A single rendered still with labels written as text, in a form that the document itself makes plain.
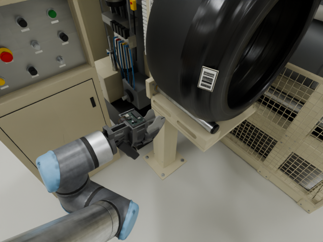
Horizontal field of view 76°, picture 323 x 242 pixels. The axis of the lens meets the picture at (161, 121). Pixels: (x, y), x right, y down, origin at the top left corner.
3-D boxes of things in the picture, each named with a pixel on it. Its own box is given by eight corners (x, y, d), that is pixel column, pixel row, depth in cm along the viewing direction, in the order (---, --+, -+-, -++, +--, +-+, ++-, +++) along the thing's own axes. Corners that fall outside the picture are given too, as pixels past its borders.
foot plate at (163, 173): (142, 157, 175) (142, 156, 174) (166, 141, 187) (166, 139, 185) (162, 180, 162) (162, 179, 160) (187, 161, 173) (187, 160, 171)
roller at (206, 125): (156, 91, 99) (153, 86, 96) (163, 85, 100) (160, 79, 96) (212, 136, 82) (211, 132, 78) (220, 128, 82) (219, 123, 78)
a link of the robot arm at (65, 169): (41, 177, 54) (26, 151, 48) (86, 154, 60) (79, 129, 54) (53, 203, 49) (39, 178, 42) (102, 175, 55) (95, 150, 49)
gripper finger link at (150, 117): (166, 107, 65) (142, 118, 61) (164, 120, 69) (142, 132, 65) (159, 102, 67) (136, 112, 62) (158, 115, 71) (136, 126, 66)
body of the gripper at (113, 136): (151, 121, 57) (112, 140, 51) (149, 141, 63) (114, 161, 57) (135, 106, 61) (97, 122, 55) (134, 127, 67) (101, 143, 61)
